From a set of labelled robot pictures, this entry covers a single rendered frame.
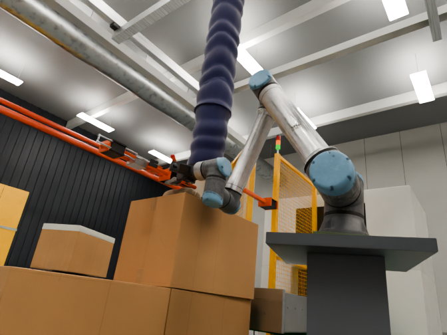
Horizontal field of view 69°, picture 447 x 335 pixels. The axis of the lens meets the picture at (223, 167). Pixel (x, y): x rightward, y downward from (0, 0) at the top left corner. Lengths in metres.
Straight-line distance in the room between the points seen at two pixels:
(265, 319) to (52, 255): 2.10
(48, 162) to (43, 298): 12.03
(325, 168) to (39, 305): 0.97
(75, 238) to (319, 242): 2.50
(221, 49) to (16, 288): 1.72
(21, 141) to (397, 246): 12.40
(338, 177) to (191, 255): 0.70
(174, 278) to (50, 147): 11.97
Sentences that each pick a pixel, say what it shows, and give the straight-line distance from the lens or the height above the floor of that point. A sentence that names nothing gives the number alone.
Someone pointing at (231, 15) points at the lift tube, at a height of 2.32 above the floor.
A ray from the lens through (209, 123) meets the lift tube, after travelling 1.91.
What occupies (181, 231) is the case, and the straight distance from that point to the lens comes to 1.42.
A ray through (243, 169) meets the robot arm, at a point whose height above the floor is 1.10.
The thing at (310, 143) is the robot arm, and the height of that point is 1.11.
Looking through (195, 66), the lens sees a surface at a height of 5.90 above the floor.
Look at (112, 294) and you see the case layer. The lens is 1.22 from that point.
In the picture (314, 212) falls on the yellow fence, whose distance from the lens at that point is 4.40.
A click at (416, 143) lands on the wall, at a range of 11.71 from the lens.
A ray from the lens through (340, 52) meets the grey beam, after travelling 4.07.
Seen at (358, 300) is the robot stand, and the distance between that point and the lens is 1.21.
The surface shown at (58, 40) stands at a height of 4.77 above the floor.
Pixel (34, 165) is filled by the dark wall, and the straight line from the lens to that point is 12.82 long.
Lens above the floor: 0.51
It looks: 22 degrees up
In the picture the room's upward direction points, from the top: 6 degrees clockwise
